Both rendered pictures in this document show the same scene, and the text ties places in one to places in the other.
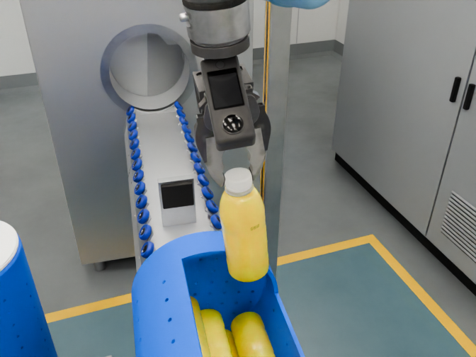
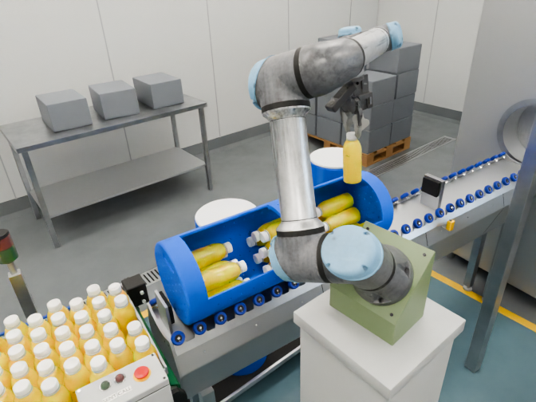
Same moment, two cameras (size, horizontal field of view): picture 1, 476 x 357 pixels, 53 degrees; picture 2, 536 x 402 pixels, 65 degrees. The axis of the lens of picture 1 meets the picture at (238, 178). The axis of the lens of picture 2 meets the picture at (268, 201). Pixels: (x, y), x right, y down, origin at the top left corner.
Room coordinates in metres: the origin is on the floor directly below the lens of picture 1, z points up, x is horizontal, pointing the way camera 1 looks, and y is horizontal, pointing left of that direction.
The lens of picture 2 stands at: (-0.16, -1.23, 1.97)
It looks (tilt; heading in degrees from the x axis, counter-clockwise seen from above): 29 degrees down; 72
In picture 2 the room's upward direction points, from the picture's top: 2 degrees counter-clockwise
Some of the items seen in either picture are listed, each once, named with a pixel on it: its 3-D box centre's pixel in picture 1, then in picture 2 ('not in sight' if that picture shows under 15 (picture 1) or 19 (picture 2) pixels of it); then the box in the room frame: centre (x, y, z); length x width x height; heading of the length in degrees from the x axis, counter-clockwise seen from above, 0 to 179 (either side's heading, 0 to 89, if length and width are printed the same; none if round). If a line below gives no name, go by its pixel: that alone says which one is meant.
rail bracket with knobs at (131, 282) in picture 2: not in sight; (135, 293); (-0.26, 0.04, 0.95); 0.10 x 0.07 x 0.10; 104
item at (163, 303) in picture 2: not in sight; (166, 312); (-0.17, -0.14, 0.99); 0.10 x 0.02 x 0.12; 104
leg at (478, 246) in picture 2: not in sight; (476, 251); (1.79, 0.40, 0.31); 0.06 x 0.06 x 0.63; 14
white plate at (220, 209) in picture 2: not in sight; (226, 214); (0.16, 0.32, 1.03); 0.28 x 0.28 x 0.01
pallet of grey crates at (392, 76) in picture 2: not in sight; (352, 96); (2.37, 3.08, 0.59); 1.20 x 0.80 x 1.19; 109
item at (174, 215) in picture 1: (178, 202); (431, 192); (1.12, 0.17, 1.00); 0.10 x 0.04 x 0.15; 104
